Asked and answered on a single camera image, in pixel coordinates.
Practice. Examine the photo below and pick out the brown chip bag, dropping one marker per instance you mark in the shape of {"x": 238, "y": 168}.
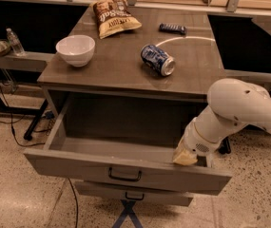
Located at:
{"x": 112, "y": 17}

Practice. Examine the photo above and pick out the grey drawer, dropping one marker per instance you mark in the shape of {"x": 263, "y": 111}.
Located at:
{"x": 124, "y": 141}
{"x": 120, "y": 192}

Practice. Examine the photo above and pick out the grey side bench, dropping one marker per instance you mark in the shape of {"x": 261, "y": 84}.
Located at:
{"x": 31, "y": 61}

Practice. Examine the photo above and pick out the clear plastic water bottle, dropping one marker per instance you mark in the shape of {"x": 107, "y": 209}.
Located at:
{"x": 15, "y": 42}

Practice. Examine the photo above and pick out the blue soda can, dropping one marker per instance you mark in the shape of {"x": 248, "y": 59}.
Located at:
{"x": 158, "y": 60}

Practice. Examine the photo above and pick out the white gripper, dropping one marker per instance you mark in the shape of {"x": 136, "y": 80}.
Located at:
{"x": 194, "y": 141}

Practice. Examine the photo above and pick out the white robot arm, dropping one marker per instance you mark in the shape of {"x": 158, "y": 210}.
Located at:
{"x": 231, "y": 106}

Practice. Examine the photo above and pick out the grey bottom drawer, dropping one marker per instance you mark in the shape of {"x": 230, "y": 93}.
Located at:
{"x": 120, "y": 192}

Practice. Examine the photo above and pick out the grey top drawer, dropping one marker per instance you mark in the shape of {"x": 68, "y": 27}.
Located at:
{"x": 124, "y": 141}

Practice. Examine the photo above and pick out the white bowl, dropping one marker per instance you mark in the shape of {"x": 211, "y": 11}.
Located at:
{"x": 76, "y": 50}

